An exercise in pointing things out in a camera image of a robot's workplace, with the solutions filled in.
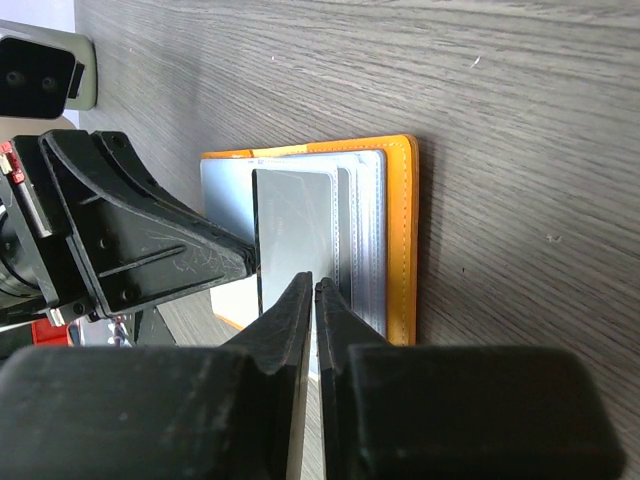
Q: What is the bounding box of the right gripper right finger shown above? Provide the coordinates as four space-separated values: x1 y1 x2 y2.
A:
315 279 625 479

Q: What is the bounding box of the orange leather card holder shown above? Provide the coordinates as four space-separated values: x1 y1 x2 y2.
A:
201 134 420 345

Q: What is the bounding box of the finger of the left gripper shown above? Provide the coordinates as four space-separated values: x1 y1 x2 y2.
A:
38 130 255 317

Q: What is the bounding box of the dark grey credit card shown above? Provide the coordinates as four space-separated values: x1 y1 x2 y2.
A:
252 167 339 311

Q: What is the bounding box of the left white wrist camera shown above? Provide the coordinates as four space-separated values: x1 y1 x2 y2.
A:
0 20 98 120

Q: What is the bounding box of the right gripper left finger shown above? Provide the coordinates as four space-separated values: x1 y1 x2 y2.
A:
1 273 313 479

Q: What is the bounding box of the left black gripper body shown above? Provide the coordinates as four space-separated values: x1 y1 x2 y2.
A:
1 134 100 328

